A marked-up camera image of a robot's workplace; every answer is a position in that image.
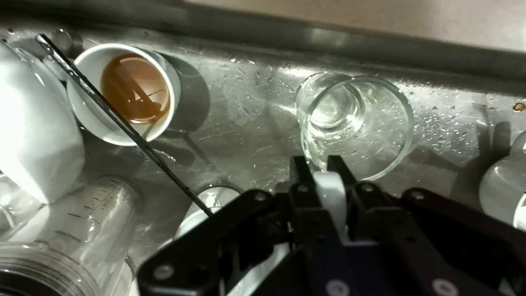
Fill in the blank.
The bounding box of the white ceramic mug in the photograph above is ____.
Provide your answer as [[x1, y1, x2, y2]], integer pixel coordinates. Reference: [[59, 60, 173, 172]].
[[227, 169, 350, 296]]

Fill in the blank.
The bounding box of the stainless steel sink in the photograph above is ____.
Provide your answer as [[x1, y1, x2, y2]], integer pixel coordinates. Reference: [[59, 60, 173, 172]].
[[0, 9, 526, 296]]

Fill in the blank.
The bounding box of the slim dark metal utensil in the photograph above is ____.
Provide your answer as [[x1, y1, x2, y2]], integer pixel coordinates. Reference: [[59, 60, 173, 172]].
[[34, 31, 215, 216]]

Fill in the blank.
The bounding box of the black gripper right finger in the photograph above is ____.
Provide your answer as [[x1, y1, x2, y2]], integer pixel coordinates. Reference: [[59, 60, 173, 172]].
[[325, 152, 526, 296]]

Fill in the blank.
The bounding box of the small cup with brown liquid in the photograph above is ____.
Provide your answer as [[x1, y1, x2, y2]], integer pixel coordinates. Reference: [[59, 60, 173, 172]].
[[66, 40, 184, 149]]

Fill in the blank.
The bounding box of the white curved plate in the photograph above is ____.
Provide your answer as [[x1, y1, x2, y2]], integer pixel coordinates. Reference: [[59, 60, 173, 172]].
[[0, 40, 89, 205]]

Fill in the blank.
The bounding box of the clear drinking glass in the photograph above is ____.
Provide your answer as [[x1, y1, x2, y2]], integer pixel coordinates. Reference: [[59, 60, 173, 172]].
[[293, 68, 417, 184]]

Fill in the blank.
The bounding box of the white ceramic bowl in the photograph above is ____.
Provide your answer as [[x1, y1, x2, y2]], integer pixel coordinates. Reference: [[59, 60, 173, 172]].
[[477, 128, 526, 233]]

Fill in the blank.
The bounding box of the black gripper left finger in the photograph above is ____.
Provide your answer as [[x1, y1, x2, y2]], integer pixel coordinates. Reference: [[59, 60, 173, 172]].
[[136, 154, 352, 296]]

